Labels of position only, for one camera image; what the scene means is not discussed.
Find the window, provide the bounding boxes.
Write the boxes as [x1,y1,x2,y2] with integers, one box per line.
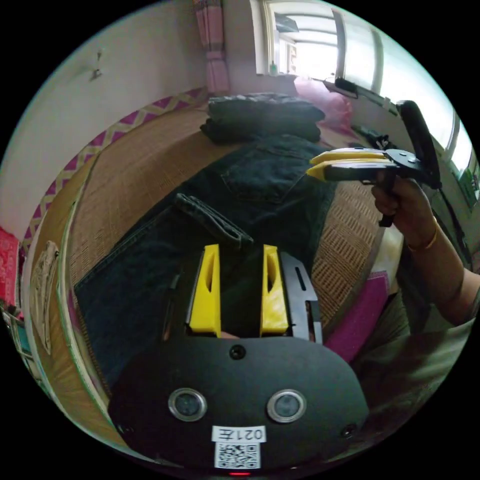
[256,0,389,97]

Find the pink plastic bag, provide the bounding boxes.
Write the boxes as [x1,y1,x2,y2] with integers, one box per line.
[293,74,354,133]

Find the pile of clothes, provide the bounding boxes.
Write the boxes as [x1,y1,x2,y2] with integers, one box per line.
[199,92,326,144]

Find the blue jeans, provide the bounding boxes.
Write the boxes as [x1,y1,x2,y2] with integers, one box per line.
[73,134,339,389]

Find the pink curtain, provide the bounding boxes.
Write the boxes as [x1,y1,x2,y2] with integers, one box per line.
[191,0,230,95]

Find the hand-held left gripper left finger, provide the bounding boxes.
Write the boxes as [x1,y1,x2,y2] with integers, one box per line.
[187,243,223,337]

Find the person's body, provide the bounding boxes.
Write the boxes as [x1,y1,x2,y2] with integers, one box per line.
[348,209,479,451]

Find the person's right forearm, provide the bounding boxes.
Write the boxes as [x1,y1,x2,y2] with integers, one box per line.
[406,224,480,328]

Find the bed with woven mat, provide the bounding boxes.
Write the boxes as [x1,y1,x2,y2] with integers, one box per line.
[18,86,398,451]

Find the person's right hand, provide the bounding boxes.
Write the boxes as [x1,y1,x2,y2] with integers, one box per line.
[371,176,439,249]

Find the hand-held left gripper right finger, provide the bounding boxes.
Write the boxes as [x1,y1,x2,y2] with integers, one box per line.
[259,244,292,337]

